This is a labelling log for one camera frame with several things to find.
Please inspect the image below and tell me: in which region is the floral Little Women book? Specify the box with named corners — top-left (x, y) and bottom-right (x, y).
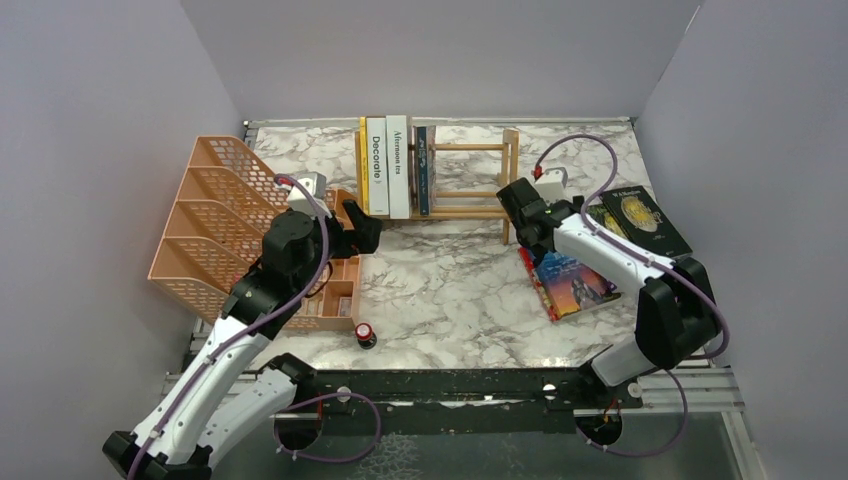
top-left (413, 125), bottom-right (436, 217)

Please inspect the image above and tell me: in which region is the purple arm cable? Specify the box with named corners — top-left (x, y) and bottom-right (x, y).
top-left (125, 173), bottom-right (333, 480)
top-left (533, 133), bottom-right (731, 362)

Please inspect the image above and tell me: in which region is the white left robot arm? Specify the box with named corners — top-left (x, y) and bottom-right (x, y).
top-left (103, 199), bottom-right (383, 479)

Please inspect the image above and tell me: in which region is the orange plastic file organizer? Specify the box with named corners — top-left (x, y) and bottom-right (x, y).
top-left (148, 136), bottom-right (361, 331)

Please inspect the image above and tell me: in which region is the white Furniture Decorate book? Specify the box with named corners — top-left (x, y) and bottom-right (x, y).
top-left (365, 117), bottom-right (390, 216)

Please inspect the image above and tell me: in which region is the blue Jane Eyre book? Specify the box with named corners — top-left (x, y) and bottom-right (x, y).
top-left (518, 247), bottom-right (622, 323)

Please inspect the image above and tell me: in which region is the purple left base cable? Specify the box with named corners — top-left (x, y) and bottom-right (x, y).
top-left (272, 389), bottom-right (384, 465)

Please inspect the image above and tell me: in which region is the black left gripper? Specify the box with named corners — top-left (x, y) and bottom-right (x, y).
top-left (294, 199), bottom-right (384, 292)

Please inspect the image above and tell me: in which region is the black Moon and Sixpence book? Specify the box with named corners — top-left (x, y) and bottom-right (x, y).
top-left (600, 185), bottom-right (692, 259)

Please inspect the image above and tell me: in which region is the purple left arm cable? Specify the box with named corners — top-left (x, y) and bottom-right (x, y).
top-left (125, 173), bottom-right (333, 480)

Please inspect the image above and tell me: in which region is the Afternoon tea coffee cover book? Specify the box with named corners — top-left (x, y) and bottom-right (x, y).
top-left (386, 115), bottom-right (412, 220)

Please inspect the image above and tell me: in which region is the wooden book rack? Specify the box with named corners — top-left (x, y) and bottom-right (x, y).
top-left (354, 128), bottom-right (521, 246)

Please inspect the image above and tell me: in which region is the red capped small bottle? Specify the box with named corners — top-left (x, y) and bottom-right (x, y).
top-left (354, 322), bottom-right (377, 350)

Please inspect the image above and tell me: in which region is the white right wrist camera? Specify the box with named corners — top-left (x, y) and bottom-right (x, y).
top-left (534, 167), bottom-right (568, 204)

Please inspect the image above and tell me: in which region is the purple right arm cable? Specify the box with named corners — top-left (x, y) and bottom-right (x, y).
top-left (533, 133), bottom-right (731, 362)

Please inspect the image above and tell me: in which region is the black metal base rail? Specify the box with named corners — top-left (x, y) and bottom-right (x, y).
top-left (273, 367), bottom-right (643, 442)

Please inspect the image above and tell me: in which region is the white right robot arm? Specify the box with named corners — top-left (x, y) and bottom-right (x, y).
top-left (496, 178), bottom-right (725, 407)

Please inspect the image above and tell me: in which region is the thin yellow book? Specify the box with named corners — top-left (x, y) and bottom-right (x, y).
top-left (355, 116), bottom-right (370, 214)

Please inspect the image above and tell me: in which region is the green Alice Wonderland book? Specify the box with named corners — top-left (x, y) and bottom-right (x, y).
top-left (587, 204), bottom-right (630, 240)

